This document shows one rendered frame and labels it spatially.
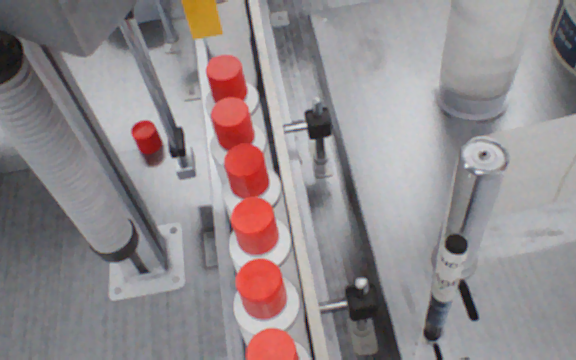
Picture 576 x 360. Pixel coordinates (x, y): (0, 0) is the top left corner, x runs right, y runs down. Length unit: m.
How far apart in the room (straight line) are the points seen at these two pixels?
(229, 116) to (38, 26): 0.25
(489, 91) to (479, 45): 0.07
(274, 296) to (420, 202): 0.31
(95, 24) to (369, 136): 0.51
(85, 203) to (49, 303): 0.38
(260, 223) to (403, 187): 0.29
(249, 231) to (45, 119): 0.17
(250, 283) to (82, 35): 0.22
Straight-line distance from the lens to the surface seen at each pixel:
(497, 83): 0.74
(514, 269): 0.68
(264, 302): 0.43
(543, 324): 0.66
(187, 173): 0.73
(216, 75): 0.55
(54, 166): 0.38
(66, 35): 0.28
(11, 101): 0.34
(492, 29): 0.67
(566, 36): 0.84
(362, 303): 0.60
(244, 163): 0.48
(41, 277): 0.80
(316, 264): 0.66
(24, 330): 0.78
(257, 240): 0.46
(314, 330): 0.59
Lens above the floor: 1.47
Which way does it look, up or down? 55 degrees down
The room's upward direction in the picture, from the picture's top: 10 degrees counter-clockwise
